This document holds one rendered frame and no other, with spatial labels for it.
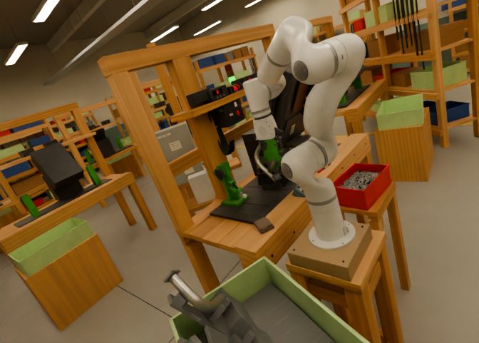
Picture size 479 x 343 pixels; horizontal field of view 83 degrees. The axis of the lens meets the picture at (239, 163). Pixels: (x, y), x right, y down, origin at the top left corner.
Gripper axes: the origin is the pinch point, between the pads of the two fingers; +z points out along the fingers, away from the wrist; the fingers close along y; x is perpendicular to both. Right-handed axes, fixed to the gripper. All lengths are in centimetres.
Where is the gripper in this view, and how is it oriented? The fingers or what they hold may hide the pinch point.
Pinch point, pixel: (271, 147)
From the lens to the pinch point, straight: 125.3
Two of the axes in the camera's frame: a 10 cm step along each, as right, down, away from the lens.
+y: 7.0, 0.0, -7.1
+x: 6.4, -4.3, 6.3
